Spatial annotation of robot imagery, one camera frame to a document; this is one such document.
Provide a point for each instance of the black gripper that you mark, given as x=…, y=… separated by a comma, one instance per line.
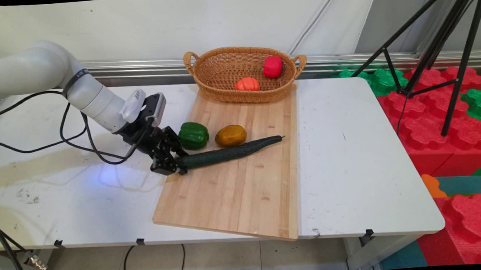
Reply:
x=146, y=136

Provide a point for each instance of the dark green cucumber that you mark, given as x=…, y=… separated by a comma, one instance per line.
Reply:
x=229, y=153

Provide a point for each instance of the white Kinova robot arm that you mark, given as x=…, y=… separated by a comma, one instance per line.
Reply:
x=48, y=75

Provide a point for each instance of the green toy bell pepper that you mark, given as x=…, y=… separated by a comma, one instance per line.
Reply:
x=193, y=135

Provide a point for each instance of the yellow-brown potato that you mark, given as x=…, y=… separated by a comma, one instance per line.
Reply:
x=230, y=136

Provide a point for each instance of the wooden cutting board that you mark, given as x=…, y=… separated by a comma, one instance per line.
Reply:
x=235, y=188

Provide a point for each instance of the black table edge clip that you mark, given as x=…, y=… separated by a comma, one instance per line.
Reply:
x=58, y=243
x=140, y=241
x=369, y=232

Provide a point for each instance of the orange pumpkin toy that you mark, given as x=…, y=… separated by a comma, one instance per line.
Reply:
x=247, y=84

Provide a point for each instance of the woven wicker basket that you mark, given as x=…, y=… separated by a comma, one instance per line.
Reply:
x=237, y=69

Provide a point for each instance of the red toy bell pepper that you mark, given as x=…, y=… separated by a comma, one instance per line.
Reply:
x=272, y=66

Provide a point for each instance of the green foam block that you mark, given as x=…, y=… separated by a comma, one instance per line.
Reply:
x=478, y=104
x=377, y=80

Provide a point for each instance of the grey table leg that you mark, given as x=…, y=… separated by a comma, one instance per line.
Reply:
x=374, y=253

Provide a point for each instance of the large red foam block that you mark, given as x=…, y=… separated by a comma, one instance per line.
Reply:
x=429, y=121

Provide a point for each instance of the orange foam piece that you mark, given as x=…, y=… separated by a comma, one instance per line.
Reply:
x=432, y=186

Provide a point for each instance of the teal foam mat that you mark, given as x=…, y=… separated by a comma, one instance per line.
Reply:
x=465, y=185

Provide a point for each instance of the black tripod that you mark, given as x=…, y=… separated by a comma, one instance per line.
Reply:
x=445, y=38

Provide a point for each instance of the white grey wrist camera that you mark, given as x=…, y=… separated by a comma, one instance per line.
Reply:
x=144, y=107

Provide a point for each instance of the aluminium wall rail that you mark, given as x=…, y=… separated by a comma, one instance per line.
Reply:
x=343, y=61

